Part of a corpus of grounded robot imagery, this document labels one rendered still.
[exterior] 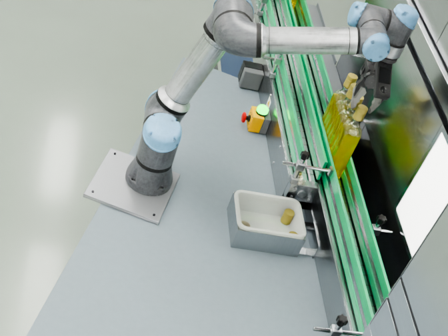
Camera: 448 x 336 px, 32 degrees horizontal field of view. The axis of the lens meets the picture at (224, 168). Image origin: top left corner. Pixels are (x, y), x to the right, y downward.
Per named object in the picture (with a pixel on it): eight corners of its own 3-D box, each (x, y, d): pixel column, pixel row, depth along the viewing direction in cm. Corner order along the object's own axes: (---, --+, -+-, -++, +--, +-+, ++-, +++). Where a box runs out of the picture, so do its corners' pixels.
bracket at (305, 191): (311, 205, 255) (319, 189, 250) (285, 200, 252) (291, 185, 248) (310, 197, 257) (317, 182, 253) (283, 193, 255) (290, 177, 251)
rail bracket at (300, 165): (324, 190, 251) (339, 161, 243) (275, 181, 247) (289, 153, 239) (323, 183, 253) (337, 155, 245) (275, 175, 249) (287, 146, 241)
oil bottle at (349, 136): (339, 180, 258) (365, 131, 245) (324, 177, 257) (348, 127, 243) (337, 169, 262) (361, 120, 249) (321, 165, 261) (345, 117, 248)
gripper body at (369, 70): (380, 79, 244) (396, 47, 236) (384, 95, 237) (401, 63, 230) (357, 73, 242) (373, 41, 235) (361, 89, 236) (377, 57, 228)
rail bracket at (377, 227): (383, 255, 236) (401, 225, 228) (362, 251, 235) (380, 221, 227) (379, 245, 239) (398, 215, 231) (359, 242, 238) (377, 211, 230)
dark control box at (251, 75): (257, 92, 308) (264, 75, 302) (239, 88, 306) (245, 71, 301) (255, 80, 314) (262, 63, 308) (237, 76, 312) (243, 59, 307)
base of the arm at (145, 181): (121, 188, 242) (127, 165, 236) (130, 158, 253) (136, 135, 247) (167, 201, 243) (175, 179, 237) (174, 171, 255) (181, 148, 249)
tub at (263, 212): (298, 257, 243) (308, 238, 238) (230, 247, 238) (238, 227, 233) (291, 217, 256) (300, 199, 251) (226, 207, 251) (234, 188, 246)
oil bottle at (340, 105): (333, 157, 267) (357, 109, 253) (318, 154, 265) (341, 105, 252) (331, 147, 271) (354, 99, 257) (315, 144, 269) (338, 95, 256)
